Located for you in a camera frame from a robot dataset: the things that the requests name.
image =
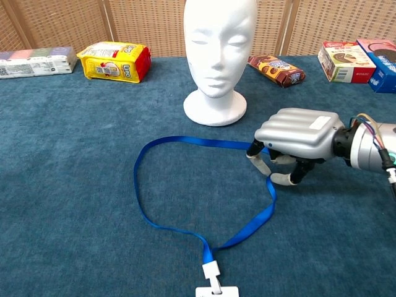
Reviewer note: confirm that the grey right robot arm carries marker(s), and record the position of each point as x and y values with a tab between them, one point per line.
365	148

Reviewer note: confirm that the pink blue cookie box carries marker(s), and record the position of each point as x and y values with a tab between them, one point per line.
385	74

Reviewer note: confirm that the multicolour tissue pack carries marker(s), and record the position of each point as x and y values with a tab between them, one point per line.
37	63

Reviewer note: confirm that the red green wafer box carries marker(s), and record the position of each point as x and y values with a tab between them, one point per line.
346	63

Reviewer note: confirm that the white foam mannequin head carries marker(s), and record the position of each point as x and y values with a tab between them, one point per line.
216	46

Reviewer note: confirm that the brown chocolate cookie bag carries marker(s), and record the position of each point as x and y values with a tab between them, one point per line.
275	71

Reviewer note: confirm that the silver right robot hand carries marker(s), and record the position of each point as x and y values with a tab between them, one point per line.
297	133

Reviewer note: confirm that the woven bamboo folding screen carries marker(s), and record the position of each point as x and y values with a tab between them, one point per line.
148	24

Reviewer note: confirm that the teal table cloth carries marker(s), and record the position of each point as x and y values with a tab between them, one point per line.
77	185

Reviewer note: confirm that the yellow Lipo biscuit pack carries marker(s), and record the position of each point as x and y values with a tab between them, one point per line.
114	63

